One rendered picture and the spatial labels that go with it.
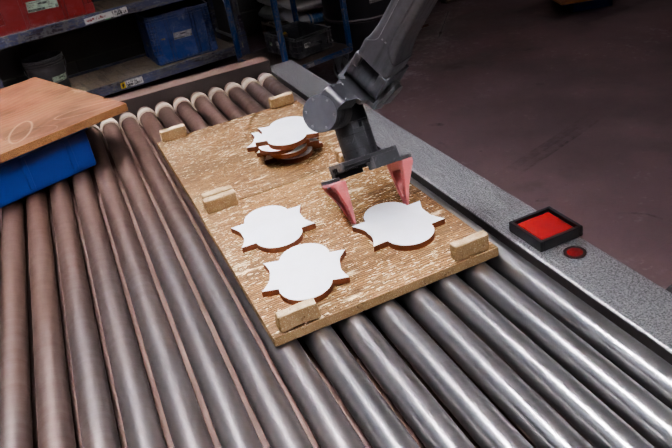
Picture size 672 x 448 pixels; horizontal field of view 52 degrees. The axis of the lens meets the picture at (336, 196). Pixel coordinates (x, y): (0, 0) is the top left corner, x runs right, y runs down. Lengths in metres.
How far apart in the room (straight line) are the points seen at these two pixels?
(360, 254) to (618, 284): 0.36
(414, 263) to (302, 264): 0.16
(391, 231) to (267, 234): 0.20
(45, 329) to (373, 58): 0.63
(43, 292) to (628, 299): 0.88
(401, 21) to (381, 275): 0.35
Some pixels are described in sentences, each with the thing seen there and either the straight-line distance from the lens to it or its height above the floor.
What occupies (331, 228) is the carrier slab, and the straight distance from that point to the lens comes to 1.12.
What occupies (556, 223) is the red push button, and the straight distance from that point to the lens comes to 1.09.
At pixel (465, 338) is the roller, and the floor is 0.92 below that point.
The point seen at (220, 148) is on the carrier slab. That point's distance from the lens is 1.51.
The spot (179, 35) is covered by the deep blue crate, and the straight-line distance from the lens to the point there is 5.46.
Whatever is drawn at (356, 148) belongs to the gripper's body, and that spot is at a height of 1.05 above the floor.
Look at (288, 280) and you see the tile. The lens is 0.99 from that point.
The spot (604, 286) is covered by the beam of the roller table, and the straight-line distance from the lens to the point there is 0.98.
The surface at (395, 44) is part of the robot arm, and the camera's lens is 1.01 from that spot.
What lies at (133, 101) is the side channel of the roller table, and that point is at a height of 0.94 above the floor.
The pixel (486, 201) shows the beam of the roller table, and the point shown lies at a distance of 1.18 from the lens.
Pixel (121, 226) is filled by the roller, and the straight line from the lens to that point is 1.34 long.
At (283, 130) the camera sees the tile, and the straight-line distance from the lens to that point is 1.39.
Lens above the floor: 1.50
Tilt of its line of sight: 28 degrees down
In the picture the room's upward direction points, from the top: 10 degrees counter-clockwise
